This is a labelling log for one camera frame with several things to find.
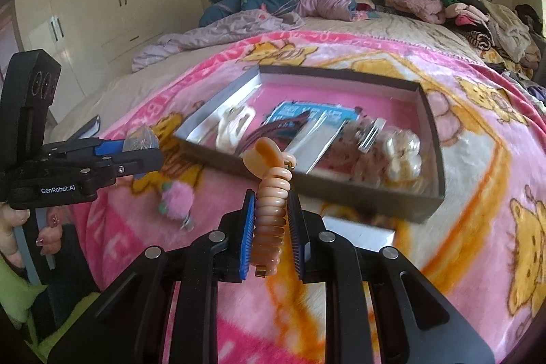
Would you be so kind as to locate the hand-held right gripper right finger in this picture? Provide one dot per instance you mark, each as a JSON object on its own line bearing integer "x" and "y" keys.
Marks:
{"x": 297, "y": 236}

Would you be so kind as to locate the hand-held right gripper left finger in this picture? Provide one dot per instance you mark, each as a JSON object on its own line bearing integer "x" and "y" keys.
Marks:
{"x": 247, "y": 236}

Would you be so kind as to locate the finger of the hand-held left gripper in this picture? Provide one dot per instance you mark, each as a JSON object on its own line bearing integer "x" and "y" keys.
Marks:
{"x": 132, "y": 167}
{"x": 108, "y": 149}

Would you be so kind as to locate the small packaged hair clip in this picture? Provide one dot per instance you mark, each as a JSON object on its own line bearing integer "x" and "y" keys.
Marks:
{"x": 140, "y": 140}

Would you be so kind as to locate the peach spiral hair claw clip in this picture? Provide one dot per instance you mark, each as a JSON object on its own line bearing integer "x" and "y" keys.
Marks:
{"x": 268, "y": 210}

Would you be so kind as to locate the shallow brown cardboard box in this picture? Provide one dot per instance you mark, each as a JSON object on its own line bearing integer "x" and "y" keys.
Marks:
{"x": 384, "y": 197}

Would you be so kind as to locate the polka dot scrunchie packet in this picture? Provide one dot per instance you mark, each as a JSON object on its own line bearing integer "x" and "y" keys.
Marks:
{"x": 354, "y": 155}

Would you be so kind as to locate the silver hair clip clear packet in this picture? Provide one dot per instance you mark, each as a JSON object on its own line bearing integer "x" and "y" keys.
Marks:
{"x": 318, "y": 138}

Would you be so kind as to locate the brown leather hair clip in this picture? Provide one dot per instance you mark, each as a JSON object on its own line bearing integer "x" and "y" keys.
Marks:
{"x": 277, "y": 131}

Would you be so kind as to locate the white hair claw clip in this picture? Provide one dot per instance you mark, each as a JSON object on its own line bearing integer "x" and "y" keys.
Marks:
{"x": 232, "y": 125}

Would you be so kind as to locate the pearl flower hair accessory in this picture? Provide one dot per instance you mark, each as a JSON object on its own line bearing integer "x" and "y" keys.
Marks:
{"x": 403, "y": 155}

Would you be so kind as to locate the white jewelry card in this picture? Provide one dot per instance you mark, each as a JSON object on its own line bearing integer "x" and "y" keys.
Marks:
{"x": 362, "y": 234}

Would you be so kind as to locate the person's left hand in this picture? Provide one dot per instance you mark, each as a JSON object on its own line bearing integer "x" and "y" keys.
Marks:
{"x": 13, "y": 232}

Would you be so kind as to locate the black notebook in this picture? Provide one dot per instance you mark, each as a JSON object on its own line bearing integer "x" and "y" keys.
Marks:
{"x": 87, "y": 127}

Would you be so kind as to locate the bed with beige sheet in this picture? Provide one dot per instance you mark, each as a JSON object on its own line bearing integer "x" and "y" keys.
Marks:
{"x": 128, "y": 87}

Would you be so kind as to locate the lilac quilt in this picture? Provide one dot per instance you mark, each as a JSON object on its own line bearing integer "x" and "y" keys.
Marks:
{"x": 204, "y": 38}

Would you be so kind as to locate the pink printed blanket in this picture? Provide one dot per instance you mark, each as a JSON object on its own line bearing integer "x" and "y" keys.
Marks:
{"x": 469, "y": 176}

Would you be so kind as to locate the pink lilac garment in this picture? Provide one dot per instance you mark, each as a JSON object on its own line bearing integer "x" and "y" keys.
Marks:
{"x": 328, "y": 1}

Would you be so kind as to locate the pink fuzzy garment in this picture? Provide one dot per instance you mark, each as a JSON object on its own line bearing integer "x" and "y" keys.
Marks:
{"x": 413, "y": 8}

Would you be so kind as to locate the pile of clothes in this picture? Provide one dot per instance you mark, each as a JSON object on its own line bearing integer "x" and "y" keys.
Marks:
{"x": 499, "y": 27}

